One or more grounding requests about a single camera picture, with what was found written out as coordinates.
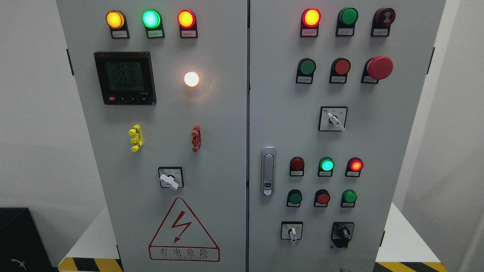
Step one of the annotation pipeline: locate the black knob switch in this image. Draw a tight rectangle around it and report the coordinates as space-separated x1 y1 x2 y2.
331 222 355 248

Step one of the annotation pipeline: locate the dark red indicator light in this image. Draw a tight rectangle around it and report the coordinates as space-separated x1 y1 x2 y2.
289 156 305 177

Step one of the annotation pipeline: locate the white lit indicator light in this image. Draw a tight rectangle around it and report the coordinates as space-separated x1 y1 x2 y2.
184 72 200 87

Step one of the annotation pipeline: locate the green push button lower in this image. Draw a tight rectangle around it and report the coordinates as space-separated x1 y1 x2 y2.
286 189 303 208

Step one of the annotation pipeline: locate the green push button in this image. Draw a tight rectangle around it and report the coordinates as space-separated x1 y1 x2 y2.
286 189 303 208
296 57 316 84

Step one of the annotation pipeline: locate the green lit indicator middle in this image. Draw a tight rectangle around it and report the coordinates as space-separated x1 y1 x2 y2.
318 157 334 177

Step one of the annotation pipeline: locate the grey left cabinet door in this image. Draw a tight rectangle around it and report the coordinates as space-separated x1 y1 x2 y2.
57 0 248 272

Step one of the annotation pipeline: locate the grey cabinet door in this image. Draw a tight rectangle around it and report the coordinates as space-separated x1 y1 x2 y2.
247 0 446 272
57 0 248 272

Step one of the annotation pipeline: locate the green push button upper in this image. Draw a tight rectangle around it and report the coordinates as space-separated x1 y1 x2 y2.
296 57 316 84

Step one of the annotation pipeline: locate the red push button lower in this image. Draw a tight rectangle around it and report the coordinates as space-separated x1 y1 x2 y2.
313 189 330 208

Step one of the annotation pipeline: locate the red push button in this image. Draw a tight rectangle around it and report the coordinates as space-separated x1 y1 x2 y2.
329 57 351 84
313 189 330 208

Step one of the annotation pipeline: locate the grey right cabinet door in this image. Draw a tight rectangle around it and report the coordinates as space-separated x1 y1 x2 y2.
247 0 446 272

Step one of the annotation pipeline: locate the red indicator light right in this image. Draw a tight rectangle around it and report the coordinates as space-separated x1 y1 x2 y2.
344 157 364 178

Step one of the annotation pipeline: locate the red electric warning sticker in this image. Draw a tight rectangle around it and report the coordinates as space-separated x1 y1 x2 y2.
148 197 220 262

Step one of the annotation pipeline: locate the red push button upper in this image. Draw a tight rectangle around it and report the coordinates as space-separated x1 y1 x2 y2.
329 57 351 84

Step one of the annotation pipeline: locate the green illuminated button lower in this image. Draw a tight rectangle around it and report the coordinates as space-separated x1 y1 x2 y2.
340 190 357 208

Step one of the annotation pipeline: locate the red indicator light left door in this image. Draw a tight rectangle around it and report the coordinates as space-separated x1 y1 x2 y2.
177 9 198 38

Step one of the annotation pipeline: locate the black digital power meter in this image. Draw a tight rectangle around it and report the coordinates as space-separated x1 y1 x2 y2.
94 51 156 105

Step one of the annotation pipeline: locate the red lit indicator right door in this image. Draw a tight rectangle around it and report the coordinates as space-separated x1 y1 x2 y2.
300 8 321 37

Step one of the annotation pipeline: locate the green lit indicator light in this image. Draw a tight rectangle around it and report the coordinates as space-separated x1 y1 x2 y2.
142 9 165 39

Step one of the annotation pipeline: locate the red emergency stop button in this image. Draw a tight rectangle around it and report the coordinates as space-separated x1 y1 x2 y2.
361 55 394 84

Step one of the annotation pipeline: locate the green unlit indicator light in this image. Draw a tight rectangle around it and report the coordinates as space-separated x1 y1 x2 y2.
335 7 358 37

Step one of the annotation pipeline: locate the yellow indicator light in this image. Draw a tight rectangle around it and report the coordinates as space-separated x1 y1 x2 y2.
106 10 130 39

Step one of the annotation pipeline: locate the white platform with hazard stripes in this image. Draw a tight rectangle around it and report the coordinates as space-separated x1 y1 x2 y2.
58 205 447 272

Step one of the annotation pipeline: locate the black box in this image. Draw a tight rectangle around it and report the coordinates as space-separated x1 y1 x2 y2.
0 208 53 272

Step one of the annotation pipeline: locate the silver door lock handle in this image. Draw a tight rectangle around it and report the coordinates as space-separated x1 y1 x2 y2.
261 146 276 196

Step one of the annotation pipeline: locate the white handle selector switch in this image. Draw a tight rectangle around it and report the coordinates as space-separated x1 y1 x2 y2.
158 167 184 190

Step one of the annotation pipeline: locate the upper right selector switch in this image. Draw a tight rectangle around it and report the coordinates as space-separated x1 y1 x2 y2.
318 106 348 131

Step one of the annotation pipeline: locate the lower white selector switch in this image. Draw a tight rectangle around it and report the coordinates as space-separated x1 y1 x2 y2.
280 221 304 246

